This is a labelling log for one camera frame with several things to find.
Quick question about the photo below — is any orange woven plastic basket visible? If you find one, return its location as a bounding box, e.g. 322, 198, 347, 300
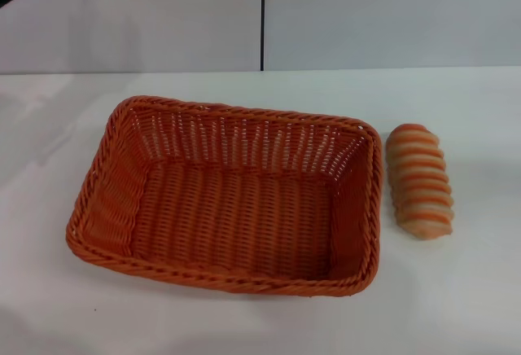
64, 94, 384, 300

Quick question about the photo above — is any striped orange white bread roll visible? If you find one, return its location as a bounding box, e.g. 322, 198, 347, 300
385, 123, 454, 242

